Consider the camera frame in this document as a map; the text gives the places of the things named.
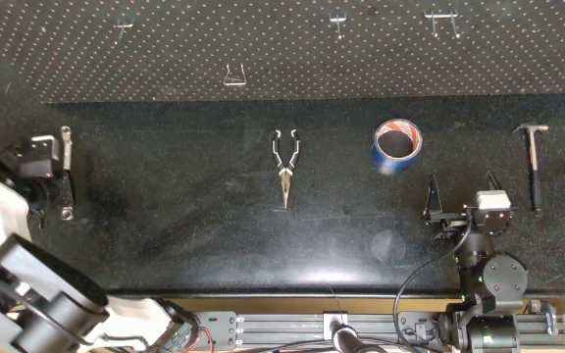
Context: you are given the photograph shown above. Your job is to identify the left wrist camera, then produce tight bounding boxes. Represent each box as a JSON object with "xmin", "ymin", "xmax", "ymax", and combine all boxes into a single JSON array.
[{"xmin": 29, "ymin": 134, "xmax": 62, "ymax": 162}]

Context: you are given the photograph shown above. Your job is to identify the wrench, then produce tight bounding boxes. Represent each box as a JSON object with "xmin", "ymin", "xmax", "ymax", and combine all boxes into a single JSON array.
[{"xmin": 60, "ymin": 125, "xmax": 76, "ymax": 222}]

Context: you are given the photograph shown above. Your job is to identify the black and white pliers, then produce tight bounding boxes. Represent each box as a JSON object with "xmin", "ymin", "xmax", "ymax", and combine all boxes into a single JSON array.
[{"xmin": 271, "ymin": 128, "xmax": 302, "ymax": 211}]

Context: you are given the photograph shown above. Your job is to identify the roll of blue tape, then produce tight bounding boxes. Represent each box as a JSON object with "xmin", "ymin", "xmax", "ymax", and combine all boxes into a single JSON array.
[{"xmin": 371, "ymin": 117, "xmax": 425, "ymax": 176}]

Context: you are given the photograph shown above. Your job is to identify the black pegboard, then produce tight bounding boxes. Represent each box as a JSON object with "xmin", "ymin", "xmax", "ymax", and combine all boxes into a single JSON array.
[{"xmin": 0, "ymin": 0, "xmax": 565, "ymax": 105}]

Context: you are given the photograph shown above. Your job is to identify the hammer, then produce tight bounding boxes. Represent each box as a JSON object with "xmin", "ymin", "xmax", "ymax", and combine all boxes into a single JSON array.
[{"xmin": 511, "ymin": 122, "xmax": 550, "ymax": 216}]

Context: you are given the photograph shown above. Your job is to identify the mounting rail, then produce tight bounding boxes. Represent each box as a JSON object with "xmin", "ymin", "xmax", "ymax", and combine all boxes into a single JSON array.
[{"xmin": 179, "ymin": 309, "xmax": 565, "ymax": 353}]

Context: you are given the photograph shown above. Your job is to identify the black cable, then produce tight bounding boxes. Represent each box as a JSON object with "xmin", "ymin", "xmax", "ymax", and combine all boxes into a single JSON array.
[{"xmin": 392, "ymin": 220, "xmax": 475, "ymax": 353}]

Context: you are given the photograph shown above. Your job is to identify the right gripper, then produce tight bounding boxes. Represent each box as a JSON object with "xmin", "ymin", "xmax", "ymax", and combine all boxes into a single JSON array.
[{"xmin": 421, "ymin": 170, "xmax": 505, "ymax": 242}]

